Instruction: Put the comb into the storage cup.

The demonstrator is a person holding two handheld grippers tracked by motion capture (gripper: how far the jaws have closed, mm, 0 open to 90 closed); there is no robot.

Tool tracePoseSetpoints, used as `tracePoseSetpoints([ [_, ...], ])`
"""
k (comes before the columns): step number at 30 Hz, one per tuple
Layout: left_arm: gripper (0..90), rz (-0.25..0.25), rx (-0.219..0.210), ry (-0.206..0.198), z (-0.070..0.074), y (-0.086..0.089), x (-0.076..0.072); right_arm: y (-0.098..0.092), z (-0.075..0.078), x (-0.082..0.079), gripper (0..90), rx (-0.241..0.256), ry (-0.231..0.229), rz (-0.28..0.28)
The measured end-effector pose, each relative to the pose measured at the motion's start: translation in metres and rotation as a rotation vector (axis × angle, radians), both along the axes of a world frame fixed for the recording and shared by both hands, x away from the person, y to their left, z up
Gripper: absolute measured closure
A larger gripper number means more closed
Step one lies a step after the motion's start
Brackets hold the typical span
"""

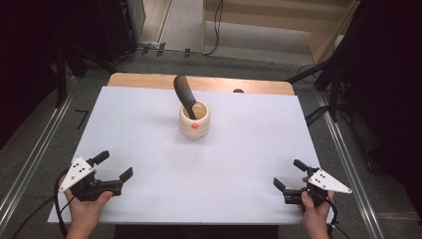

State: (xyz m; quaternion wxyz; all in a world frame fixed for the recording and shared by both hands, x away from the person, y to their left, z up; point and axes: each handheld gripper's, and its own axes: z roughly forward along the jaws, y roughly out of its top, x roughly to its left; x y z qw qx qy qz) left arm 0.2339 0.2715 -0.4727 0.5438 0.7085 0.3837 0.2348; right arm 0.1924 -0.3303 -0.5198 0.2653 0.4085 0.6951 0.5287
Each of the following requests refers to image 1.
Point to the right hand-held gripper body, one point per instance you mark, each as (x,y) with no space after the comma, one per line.
(326,182)

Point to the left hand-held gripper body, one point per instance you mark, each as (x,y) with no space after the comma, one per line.
(79,174)

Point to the cream ringed utensil cup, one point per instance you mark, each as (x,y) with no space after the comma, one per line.
(195,131)

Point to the black spatula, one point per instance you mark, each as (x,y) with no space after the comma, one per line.
(182,89)

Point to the person's right hand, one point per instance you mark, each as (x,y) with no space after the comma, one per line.
(316,215)

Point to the person's left hand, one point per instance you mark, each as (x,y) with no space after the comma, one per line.
(84,210)

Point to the white table cover sheet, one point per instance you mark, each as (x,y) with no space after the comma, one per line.
(199,182)

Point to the black metal stand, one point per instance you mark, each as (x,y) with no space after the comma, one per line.
(60,76)
(334,93)

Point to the wooden table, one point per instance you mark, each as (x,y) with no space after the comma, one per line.
(142,80)

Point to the black curtain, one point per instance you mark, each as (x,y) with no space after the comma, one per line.
(30,49)
(388,83)

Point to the dark cabinet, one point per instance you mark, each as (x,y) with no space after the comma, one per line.
(116,26)

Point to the light wooden cabinet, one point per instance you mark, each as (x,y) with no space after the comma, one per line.
(265,13)

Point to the aluminium floor rail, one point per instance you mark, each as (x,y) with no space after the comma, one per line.
(33,156)
(348,159)

